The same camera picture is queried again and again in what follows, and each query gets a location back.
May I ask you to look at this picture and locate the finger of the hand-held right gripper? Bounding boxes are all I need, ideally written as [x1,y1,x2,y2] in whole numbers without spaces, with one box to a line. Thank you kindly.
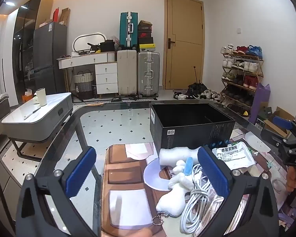
[272,116,296,139]
[260,128,290,147]

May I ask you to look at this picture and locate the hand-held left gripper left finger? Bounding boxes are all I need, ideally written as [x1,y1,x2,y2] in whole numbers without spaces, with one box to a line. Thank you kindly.
[15,146,101,237]

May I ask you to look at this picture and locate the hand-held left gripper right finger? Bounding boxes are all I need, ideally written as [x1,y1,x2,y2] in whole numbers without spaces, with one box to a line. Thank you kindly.
[197,145,280,237]

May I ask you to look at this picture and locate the white medicine packet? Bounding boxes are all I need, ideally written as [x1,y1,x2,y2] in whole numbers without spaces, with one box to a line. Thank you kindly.
[212,141,256,171]

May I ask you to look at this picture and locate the white charging cable bundle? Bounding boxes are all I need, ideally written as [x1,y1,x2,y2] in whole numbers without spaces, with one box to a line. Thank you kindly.
[180,163,213,235]

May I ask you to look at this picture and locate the bagged white cable coil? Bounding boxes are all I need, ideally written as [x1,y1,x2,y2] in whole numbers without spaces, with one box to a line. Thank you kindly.
[205,189,251,232]

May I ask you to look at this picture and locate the white foam block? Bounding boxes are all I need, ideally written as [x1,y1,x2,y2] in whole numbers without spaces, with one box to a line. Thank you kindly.
[158,146,204,167]

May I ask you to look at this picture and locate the black cardboard box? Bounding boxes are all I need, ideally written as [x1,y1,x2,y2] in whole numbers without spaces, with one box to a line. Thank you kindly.
[149,103,236,151]

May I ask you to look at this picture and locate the white plush toy keychain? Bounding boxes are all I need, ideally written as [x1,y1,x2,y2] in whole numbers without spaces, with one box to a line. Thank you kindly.
[152,157,196,226]

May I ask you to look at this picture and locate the person's right hand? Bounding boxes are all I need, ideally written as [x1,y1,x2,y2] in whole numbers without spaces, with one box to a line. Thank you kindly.
[286,166,296,192]

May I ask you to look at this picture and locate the open cardboard box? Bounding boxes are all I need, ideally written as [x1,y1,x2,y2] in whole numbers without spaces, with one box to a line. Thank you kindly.
[264,107,295,139]

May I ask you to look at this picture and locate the dark green box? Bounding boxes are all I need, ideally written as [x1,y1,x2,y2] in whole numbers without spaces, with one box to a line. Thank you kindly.
[258,103,273,122]

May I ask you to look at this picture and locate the purple bag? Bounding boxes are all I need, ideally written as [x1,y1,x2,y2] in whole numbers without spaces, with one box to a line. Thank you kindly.
[252,83,270,126]

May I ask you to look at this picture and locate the printed desk mat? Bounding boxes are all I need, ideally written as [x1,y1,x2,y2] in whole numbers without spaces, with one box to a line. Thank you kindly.
[100,128,296,237]

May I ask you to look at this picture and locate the shoe rack with shoes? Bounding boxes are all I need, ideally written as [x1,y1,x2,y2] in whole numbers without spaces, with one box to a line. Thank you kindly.
[221,44,263,114]

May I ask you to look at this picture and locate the white grey coffee table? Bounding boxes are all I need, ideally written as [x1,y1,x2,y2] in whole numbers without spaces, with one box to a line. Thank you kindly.
[1,92,74,158]

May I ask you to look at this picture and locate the sneakers pile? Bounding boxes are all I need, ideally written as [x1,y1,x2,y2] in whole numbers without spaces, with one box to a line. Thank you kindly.
[173,89,227,104]

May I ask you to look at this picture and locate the wooden shoe rack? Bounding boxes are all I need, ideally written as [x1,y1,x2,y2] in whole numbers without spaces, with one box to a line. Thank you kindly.
[221,52,264,115]

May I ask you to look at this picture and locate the white cup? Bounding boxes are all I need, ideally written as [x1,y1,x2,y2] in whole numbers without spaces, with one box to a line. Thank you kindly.
[36,88,48,106]

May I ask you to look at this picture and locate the woven laundry basket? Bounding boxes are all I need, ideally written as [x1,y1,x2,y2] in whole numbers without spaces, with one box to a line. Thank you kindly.
[74,71,94,99]

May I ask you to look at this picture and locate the black umbrella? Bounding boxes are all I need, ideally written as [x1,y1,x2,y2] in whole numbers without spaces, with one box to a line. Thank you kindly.
[187,66,208,94]

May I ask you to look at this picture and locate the white dresser desk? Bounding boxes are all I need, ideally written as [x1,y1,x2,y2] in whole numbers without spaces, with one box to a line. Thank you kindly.
[58,53,118,95]

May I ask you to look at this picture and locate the beige suitcase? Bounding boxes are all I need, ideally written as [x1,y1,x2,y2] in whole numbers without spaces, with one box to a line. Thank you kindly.
[117,49,138,97]

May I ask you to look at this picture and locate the tan wooden door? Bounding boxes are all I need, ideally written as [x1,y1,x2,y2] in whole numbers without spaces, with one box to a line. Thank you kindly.
[164,0,204,90]

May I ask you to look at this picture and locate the grey refrigerator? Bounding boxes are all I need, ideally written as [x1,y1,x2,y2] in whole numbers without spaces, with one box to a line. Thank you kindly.
[33,22,67,96]

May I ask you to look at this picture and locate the silver suitcase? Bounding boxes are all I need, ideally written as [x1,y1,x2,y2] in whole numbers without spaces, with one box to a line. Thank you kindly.
[137,51,161,98]

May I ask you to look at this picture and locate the black handbag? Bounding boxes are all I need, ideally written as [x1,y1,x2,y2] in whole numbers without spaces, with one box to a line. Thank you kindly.
[100,41,115,53]

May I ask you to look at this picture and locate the oval white mirror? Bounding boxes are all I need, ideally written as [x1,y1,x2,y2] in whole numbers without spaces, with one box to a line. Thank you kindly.
[72,32,106,53]

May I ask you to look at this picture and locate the white plastic bag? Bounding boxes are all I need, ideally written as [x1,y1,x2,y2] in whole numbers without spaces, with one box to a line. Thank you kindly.
[106,36,120,48]

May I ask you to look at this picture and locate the dark glass cabinet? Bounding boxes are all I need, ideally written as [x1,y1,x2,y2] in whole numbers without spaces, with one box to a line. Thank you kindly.
[12,0,53,104]

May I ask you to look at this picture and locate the teal suitcase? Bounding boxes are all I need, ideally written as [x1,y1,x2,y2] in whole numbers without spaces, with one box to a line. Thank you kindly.
[119,11,139,50]

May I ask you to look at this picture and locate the flat cardboard pieces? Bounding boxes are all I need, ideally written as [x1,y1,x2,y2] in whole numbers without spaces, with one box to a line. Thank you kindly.
[59,7,71,26]

